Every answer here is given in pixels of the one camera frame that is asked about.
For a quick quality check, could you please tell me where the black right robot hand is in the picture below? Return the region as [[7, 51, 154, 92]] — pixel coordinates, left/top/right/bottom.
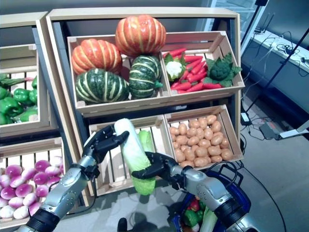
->
[[131, 151, 181, 181]]

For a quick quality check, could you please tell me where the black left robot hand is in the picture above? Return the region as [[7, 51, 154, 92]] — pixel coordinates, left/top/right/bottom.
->
[[81, 125, 130, 167]]

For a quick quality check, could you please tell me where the blue plastic shopping basket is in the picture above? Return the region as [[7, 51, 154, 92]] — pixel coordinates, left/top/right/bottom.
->
[[171, 161, 252, 232]]

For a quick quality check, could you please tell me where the wooden slatted crate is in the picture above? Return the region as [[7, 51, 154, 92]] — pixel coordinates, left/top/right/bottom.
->
[[161, 30, 245, 97], [0, 137, 95, 229], [164, 104, 244, 170], [0, 44, 53, 131], [67, 33, 171, 109], [88, 115, 174, 196]]

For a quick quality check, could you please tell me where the purple white turnip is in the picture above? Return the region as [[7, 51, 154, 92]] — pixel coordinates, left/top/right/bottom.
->
[[0, 205, 15, 219], [0, 174, 12, 189], [14, 183, 33, 198], [8, 196, 24, 209], [13, 206, 30, 220], [20, 168, 37, 181], [5, 164, 23, 177], [22, 192, 38, 206], [28, 202, 42, 217], [34, 159, 51, 173], [46, 176, 64, 188], [32, 172, 49, 186], [44, 165, 61, 177], [0, 186, 17, 200], [49, 156, 64, 167], [35, 185, 50, 198]]

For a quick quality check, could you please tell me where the large green striped pumpkin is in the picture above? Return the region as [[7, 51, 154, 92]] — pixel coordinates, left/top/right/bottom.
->
[[75, 68, 130, 104]]

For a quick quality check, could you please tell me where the small green striped pumpkin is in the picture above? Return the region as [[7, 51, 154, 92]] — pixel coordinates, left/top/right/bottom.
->
[[128, 55, 164, 99]]

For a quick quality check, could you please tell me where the orange striped pumpkin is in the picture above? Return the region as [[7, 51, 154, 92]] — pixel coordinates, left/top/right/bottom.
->
[[115, 14, 167, 58], [71, 38, 123, 75]]

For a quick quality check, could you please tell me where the black power adapter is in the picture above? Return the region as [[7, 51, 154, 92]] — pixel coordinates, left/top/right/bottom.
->
[[240, 113, 253, 126]]

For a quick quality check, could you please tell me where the white cauliflower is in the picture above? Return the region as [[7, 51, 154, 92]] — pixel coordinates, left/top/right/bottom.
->
[[164, 53, 186, 82]]

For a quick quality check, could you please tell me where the green broccoli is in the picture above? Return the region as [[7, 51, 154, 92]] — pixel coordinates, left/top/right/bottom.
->
[[205, 52, 243, 88]]

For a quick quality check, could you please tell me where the dark green leafy vegetable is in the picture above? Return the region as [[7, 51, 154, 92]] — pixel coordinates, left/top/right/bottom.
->
[[0, 73, 26, 89]]

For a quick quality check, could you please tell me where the grey floor box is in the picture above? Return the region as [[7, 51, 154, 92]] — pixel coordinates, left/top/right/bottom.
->
[[259, 122, 281, 140]]

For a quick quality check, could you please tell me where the black tripod stand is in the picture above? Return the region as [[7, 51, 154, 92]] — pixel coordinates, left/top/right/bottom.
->
[[242, 32, 309, 116], [240, 0, 270, 48]]

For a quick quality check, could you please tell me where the wooden display shelf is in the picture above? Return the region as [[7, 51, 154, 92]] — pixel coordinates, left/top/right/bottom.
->
[[45, 6, 246, 207], [0, 11, 95, 229]]

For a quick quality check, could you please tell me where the white desk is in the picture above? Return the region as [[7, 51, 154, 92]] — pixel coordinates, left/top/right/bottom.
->
[[241, 31, 309, 141]]

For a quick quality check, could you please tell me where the router with antennas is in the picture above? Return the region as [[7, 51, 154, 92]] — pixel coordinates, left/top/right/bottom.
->
[[254, 13, 276, 34]]

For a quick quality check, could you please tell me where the black floor cable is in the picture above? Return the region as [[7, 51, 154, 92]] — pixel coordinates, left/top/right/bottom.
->
[[239, 161, 288, 232]]

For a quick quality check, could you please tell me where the desk cable bundle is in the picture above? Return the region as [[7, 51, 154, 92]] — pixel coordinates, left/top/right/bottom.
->
[[255, 31, 309, 73]]

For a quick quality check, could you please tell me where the glass door white frame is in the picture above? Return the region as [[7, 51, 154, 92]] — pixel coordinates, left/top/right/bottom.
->
[[195, 0, 260, 27]]

